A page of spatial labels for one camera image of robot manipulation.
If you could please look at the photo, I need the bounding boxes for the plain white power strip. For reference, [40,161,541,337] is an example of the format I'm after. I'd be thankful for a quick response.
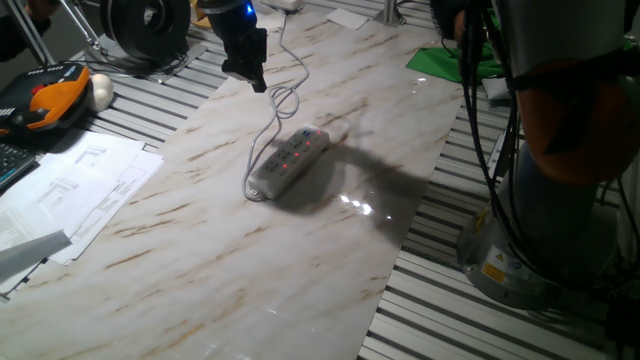
[262,0,304,12]

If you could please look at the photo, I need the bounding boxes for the white power strip red lights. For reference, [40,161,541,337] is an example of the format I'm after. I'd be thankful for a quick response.
[247,126,332,201]

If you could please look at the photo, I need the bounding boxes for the upright aluminium post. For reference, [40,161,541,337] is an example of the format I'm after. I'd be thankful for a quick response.
[373,0,407,27]

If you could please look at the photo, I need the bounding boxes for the dark sleeved bystander forearm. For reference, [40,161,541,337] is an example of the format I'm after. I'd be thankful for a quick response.
[0,12,51,62]

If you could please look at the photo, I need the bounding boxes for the white grey pad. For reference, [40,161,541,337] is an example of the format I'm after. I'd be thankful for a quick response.
[482,77,511,101]

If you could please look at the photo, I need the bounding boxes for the dark sleeved seated person forearm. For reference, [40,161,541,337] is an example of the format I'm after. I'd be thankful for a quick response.
[430,0,466,41]

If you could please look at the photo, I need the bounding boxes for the flat grey metal bar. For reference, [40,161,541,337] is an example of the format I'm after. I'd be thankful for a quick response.
[0,229,73,284]

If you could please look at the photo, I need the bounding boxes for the bystander hand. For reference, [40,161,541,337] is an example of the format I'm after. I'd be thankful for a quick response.
[24,0,61,19]

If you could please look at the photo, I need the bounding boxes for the white rounded plastic object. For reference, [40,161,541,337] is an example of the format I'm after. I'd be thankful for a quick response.
[88,73,115,113]

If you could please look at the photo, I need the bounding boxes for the black keyboard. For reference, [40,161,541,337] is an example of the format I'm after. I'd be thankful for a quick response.
[0,142,39,194]

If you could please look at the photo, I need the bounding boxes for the slanted aluminium frame profile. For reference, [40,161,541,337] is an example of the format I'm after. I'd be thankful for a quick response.
[4,0,56,66]

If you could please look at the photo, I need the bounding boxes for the marble pattern table mat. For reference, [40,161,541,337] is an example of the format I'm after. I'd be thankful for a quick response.
[0,8,466,360]

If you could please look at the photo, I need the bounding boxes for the small white paper card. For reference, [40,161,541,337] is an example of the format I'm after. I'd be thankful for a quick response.
[325,7,370,31]

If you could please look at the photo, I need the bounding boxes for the grey power strip cable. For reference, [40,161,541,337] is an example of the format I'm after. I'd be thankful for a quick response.
[241,9,311,203]

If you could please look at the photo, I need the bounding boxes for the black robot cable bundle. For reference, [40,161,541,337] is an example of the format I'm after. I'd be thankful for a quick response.
[459,0,526,261]

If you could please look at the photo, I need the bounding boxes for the green cloth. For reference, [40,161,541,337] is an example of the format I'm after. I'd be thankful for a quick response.
[405,9,506,85]

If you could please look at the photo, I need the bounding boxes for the black filament spool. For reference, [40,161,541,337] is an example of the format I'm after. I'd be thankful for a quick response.
[98,0,179,64]

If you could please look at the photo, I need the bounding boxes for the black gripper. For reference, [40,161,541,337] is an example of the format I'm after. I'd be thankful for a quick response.
[199,0,269,94]

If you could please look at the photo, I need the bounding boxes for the orange black teach pendant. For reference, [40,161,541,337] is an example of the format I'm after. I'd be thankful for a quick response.
[0,62,92,139]

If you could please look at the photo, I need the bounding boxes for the printed white paper sheet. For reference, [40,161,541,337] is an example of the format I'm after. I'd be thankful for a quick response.
[0,130,146,251]
[49,149,165,266]

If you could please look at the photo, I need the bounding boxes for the grey spool stand plate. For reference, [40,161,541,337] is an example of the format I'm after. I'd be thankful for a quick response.
[84,39,209,84]

